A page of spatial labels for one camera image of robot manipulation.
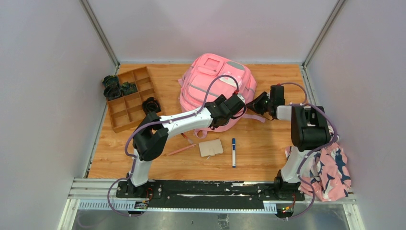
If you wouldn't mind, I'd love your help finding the pink school backpack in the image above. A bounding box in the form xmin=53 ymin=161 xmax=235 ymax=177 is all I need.
xmin=177 ymin=53 xmax=266 ymax=139

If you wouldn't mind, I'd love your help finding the blue white marker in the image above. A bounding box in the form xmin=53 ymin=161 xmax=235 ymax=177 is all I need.
xmin=232 ymin=138 xmax=237 ymax=168

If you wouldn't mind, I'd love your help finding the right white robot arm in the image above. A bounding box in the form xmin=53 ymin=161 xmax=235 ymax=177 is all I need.
xmin=247 ymin=83 xmax=331 ymax=200

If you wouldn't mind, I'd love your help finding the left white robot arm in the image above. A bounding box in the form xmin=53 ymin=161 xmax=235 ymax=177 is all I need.
xmin=128 ymin=93 xmax=246 ymax=198

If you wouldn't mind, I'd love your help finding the small beige notebook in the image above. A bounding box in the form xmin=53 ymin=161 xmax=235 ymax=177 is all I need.
xmin=198 ymin=139 xmax=224 ymax=157

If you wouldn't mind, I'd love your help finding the red gel pen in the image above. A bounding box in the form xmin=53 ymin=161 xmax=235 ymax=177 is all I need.
xmin=181 ymin=133 xmax=194 ymax=144

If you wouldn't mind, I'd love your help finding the pink pen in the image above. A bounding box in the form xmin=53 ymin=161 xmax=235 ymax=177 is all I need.
xmin=167 ymin=144 xmax=196 ymax=156

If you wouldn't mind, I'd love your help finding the dark rolled sock front tray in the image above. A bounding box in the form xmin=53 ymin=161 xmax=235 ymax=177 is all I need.
xmin=142 ymin=97 xmax=161 ymax=115

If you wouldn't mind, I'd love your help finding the wooden compartment tray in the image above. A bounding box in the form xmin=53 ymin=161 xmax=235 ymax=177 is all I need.
xmin=107 ymin=67 xmax=165 ymax=133

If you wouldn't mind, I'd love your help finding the dark rolled sock in tray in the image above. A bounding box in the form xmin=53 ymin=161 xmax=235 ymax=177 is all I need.
xmin=120 ymin=82 xmax=138 ymax=96

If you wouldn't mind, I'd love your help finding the pink patterned cloth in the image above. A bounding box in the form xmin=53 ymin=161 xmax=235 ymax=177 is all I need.
xmin=298 ymin=141 xmax=351 ymax=202

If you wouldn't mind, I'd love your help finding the dark rolled sock lower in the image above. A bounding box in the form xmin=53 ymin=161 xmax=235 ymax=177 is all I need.
xmin=103 ymin=84 xmax=122 ymax=101

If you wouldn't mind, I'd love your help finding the dark rolled sock upper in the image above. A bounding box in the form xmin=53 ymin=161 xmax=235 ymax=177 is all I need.
xmin=102 ymin=75 xmax=119 ymax=88

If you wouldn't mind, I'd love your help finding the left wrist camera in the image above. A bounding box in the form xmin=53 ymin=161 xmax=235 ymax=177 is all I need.
xmin=235 ymin=93 xmax=246 ymax=104

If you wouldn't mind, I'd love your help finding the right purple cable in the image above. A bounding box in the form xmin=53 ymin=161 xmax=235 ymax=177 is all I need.
xmin=276 ymin=82 xmax=340 ymax=219

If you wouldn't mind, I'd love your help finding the purple cable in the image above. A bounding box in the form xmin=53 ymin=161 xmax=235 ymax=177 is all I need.
xmin=276 ymin=82 xmax=340 ymax=219
xmin=107 ymin=74 xmax=240 ymax=218

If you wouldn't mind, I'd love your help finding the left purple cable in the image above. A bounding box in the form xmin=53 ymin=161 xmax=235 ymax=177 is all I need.
xmin=107 ymin=74 xmax=240 ymax=218

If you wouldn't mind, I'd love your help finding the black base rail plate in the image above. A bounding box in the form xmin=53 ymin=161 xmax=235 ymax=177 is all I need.
xmin=115 ymin=180 xmax=305 ymax=209

